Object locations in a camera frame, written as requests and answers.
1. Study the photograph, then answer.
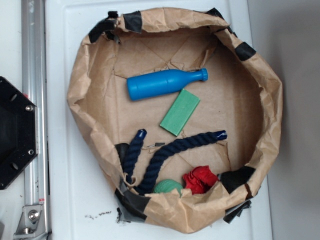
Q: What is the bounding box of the blue plastic bottle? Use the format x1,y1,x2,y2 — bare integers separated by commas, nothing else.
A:
126,68,209,101

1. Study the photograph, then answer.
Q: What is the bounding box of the dark blue rope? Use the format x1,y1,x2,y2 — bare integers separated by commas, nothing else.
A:
121,128,228,196

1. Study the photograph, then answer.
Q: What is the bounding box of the metal corner bracket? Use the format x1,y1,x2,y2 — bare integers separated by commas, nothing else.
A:
13,204,47,240

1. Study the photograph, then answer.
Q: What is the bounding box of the aluminium rail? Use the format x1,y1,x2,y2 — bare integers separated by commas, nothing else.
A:
20,0,51,240

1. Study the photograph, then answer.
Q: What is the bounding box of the green ball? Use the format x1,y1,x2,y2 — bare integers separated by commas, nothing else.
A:
152,179,183,197

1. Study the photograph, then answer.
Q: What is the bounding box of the green rectangular block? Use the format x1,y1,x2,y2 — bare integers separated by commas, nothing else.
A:
159,89,200,136

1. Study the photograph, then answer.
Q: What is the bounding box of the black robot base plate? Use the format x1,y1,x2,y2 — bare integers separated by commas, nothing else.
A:
0,77,38,190

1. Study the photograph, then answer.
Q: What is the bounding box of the brown paper bin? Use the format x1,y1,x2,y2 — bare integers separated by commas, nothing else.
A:
67,7,283,234

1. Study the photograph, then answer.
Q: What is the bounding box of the red crumpled cloth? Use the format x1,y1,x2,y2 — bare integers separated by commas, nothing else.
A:
182,165,219,195

